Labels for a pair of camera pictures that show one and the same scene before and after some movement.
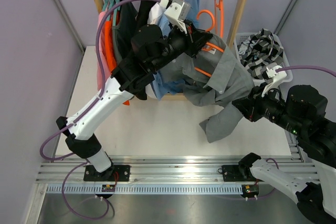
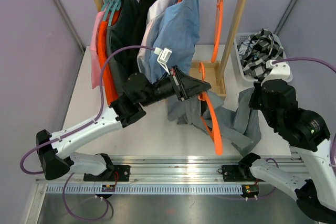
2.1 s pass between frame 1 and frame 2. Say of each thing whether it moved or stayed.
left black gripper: moved
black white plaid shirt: stayed
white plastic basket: stayed
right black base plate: stayed
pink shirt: moved
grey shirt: moved
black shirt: stayed
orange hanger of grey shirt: moved
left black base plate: stayed
